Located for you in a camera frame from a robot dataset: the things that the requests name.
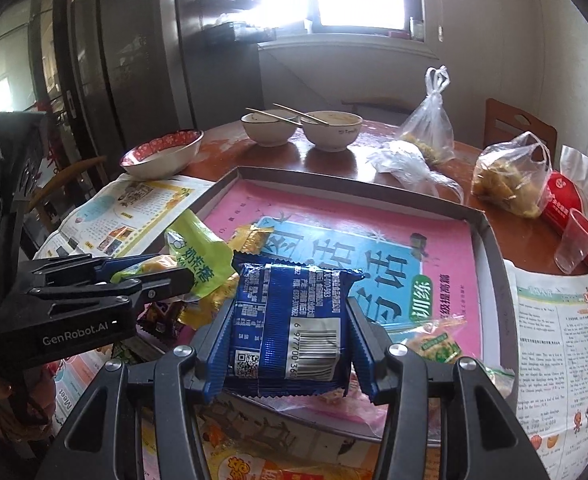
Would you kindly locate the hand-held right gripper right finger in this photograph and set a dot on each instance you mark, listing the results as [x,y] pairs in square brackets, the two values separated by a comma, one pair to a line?
[361,360]

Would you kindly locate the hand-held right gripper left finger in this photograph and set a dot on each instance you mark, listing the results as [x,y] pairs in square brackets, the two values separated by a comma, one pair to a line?
[219,355]

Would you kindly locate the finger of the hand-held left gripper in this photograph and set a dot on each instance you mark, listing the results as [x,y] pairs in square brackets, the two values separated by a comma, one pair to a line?
[84,267]
[149,285]

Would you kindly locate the dark brown snack packet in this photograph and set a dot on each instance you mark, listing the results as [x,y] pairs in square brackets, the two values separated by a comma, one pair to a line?
[161,322]

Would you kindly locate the green and yellow snack packet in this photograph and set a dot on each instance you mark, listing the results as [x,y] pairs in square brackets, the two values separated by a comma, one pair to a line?
[199,255]

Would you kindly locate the clear snack bag green label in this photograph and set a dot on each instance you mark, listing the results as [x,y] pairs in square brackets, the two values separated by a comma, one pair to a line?
[434,347]

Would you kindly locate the blue snack packet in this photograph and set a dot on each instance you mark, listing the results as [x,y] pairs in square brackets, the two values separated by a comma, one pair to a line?
[294,320]

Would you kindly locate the grey cardboard box tray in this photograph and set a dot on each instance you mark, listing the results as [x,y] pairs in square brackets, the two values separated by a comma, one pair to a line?
[494,280]

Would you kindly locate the dark green snack packet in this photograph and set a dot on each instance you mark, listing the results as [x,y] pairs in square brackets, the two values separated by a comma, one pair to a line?
[124,352]

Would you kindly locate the colourful children's newspaper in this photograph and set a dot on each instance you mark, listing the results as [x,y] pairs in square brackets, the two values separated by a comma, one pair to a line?
[124,210]

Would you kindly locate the orange newspaper page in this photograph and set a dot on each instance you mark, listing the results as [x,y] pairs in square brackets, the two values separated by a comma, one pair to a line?
[264,430]

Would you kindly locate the wooden chair with curved armrest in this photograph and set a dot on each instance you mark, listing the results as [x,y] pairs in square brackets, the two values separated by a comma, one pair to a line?
[64,180]

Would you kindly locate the orange snack packet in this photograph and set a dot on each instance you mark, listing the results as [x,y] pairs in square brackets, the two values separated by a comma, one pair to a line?
[274,467]

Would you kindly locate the red patterned bowl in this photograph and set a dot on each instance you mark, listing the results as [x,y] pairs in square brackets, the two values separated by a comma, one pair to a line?
[159,157]

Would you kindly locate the pink and blue book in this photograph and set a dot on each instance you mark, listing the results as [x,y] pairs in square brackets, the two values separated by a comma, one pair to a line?
[424,240]

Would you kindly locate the white ceramic bowl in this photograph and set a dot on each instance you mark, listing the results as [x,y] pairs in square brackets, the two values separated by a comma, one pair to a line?
[269,132]
[331,135]

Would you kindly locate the crumpled clear plastic bag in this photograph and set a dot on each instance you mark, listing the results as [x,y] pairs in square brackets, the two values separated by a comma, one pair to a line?
[409,165]

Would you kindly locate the white text newspaper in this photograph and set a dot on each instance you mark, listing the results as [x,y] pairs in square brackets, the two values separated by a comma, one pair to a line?
[564,340]

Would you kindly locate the glass door with red decals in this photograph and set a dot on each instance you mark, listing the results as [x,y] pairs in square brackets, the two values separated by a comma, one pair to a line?
[9,75]

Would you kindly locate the wooden chopsticks pair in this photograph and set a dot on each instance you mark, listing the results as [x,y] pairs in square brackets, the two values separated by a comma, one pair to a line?
[299,113]
[269,115]

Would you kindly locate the dark refrigerator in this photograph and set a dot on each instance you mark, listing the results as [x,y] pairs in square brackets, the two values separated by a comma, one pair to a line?
[149,60]

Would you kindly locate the plastic bag of fried food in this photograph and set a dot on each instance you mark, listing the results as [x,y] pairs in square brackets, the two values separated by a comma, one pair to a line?
[509,180]

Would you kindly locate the knotted plastic bag yellow food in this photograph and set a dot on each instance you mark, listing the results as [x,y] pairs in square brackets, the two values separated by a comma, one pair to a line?
[426,130]

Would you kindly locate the clear plastic cup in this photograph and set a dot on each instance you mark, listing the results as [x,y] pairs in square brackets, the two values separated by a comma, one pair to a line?
[576,245]

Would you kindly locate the red tissue pack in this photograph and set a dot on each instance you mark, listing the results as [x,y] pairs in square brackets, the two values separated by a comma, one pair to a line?
[569,195]

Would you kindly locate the wooden chair with cutout back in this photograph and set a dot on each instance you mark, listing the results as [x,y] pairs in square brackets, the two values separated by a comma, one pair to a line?
[519,120]

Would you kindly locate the small jar on windowsill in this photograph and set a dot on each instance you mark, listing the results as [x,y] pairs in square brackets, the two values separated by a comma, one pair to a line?
[416,29]

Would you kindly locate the wall storage rack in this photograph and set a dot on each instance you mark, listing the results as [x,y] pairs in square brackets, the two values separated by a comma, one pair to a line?
[234,0]

